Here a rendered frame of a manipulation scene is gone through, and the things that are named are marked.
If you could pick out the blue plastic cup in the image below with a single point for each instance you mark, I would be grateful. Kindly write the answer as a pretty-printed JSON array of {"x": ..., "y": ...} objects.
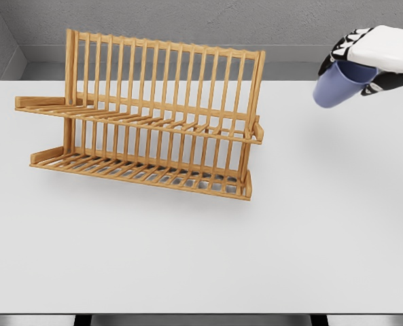
[{"x": 333, "y": 89}]

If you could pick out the wooden two-tier dish rack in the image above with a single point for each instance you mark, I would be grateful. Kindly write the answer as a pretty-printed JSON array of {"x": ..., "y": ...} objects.
[{"x": 160, "y": 115}]

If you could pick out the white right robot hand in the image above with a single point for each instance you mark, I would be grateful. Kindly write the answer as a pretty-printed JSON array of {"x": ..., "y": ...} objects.
[{"x": 381, "y": 47}]

